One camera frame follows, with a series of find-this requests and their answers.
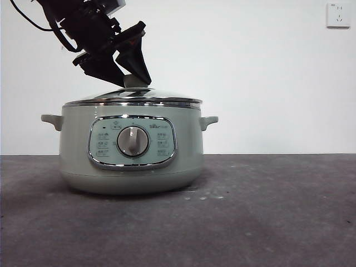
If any glass lid with green knob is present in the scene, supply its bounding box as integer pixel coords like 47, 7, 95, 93
64, 74, 201, 108

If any pale green electric cooking pot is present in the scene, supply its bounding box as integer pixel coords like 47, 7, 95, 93
40, 103, 219, 196

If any black cable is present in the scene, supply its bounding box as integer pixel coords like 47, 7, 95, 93
10, 0, 54, 32
51, 13, 82, 53

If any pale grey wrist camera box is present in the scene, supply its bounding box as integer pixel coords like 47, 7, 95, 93
103, 0, 126, 15

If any white wall socket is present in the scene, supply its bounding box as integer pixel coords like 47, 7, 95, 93
326, 3, 352, 29

